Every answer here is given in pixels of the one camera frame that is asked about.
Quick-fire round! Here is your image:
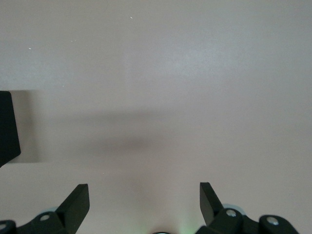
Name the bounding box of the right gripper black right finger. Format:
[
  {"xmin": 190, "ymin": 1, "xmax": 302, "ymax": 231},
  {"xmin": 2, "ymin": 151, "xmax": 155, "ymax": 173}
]
[{"xmin": 195, "ymin": 182, "xmax": 300, "ymax": 234}]

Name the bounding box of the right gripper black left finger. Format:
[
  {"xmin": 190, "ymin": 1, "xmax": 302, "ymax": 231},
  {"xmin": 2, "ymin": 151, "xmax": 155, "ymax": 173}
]
[{"xmin": 0, "ymin": 184, "xmax": 90, "ymax": 234}]

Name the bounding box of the black plastic box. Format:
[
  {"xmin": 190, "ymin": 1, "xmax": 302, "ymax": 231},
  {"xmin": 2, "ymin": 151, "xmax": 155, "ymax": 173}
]
[{"xmin": 0, "ymin": 90, "xmax": 21, "ymax": 169}]

